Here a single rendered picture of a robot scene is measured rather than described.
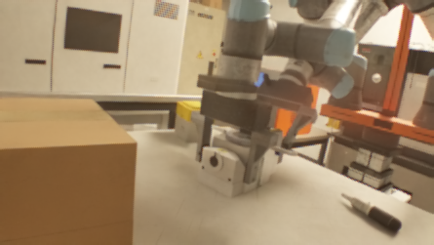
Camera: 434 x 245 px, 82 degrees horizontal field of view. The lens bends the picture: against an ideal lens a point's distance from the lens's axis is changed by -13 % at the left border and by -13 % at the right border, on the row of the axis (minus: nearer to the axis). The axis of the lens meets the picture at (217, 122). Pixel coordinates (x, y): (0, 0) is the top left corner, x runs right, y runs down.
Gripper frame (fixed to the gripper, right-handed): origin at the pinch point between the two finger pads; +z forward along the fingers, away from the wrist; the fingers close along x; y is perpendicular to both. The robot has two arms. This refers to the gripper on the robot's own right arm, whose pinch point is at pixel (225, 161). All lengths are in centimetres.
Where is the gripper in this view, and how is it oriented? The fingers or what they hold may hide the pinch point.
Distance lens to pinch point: 56.8
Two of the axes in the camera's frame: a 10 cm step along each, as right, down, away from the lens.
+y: 6.3, -0.8, 7.7
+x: -7.6, -2.5, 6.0
